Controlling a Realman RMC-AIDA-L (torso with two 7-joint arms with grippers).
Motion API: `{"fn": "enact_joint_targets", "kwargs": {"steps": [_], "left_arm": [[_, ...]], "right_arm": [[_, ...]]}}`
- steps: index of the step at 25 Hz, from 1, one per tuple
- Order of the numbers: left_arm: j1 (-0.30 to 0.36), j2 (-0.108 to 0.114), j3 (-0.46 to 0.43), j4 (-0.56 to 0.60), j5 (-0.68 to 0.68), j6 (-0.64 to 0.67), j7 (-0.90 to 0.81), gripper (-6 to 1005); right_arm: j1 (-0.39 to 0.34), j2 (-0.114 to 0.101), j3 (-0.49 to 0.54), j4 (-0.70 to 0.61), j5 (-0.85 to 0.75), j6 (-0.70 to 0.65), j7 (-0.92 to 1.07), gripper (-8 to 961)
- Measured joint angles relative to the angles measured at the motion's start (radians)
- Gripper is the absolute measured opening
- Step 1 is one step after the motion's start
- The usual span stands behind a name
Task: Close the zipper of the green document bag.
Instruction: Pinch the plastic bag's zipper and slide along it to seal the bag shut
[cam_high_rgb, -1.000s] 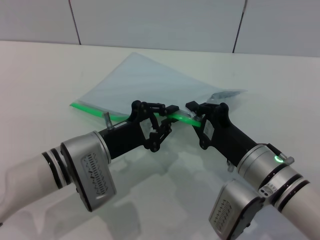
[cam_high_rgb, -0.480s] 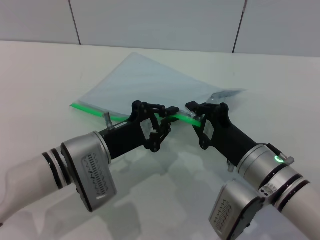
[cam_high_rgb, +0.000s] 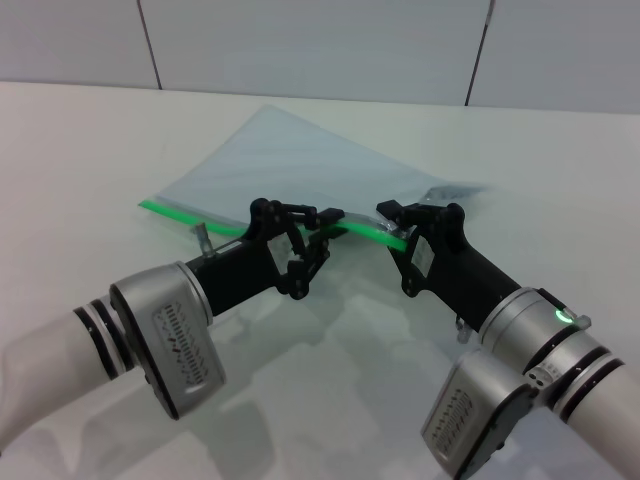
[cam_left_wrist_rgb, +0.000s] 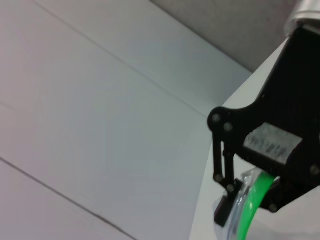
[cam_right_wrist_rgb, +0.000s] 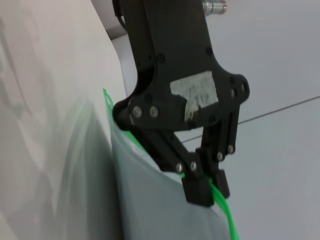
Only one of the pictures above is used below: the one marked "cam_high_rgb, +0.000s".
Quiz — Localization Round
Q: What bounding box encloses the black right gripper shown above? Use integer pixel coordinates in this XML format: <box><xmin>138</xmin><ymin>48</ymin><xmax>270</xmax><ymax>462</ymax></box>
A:
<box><xmin>375</xmin><ymin>199</ymin><xmax>522</xmax><ymax>334</ymax></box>

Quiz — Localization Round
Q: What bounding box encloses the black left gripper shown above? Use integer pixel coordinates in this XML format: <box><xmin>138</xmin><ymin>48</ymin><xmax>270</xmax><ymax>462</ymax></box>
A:
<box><xmin>187</xmin><ymin>198</ymin><xmax>347</xmax><ymax>319</ymax></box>

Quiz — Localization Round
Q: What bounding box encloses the clear green-zip document bag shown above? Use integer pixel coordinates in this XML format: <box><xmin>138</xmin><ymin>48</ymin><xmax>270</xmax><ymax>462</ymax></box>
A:
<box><xmin>137</xmin><ymin>103</ymin><xmax>495</xmax><ymax>261</ymax></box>

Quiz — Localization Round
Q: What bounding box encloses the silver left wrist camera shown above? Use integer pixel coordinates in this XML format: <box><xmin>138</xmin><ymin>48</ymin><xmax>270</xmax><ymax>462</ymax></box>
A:
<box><xmin>108</xmin><ymin>282</ymin><xmax>227</xmax><ymax>421</ymax></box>

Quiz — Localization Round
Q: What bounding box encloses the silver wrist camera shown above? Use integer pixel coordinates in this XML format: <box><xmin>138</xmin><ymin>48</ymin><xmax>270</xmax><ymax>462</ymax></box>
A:
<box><xmin>108</xmin><ymin>282</ymin><xmax>227</xmax><ymax>421</ymax></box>
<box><xmin>420</xmin><ymin>348</ymin><xmax>540</xmax><ymax>476</ymax></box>

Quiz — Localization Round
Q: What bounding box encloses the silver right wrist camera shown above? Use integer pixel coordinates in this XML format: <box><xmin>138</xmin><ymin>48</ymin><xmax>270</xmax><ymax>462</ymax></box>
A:
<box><xmin>420</xmin><ymin>348</ymin><xmax>540</xmax><ymax>476</ymax></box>

